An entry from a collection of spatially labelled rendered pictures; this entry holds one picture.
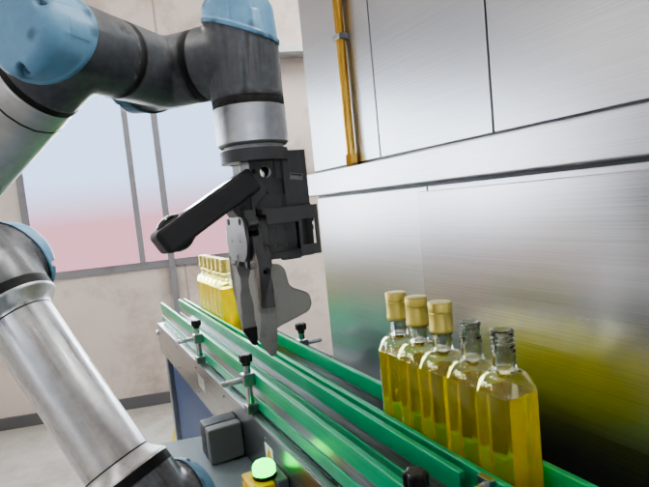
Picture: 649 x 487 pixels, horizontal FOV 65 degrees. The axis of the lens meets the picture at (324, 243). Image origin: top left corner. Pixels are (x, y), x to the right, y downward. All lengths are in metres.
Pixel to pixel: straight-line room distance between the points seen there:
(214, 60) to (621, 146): 0.47
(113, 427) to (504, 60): 0.74
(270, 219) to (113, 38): 0.21
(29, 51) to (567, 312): 0.67
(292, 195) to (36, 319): 0.39
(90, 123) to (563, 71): 3.41
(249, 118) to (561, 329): 0.51
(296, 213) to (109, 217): 3.32
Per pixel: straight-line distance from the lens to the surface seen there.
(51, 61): 0.48
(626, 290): 0.71
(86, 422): 0.73
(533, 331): 0.82
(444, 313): 0.75
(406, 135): 1.04
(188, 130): 3.79
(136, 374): 3.98
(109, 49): 0.51
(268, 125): 0.53
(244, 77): 0.53
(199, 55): 0.56
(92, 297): 3.91
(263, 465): 1.03
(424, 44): 1.00
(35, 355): 0.76
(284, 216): 0.53
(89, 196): 3.84
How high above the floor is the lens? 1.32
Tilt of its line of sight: 5 degrees down
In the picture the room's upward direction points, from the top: 6 degrees counter-clockwise
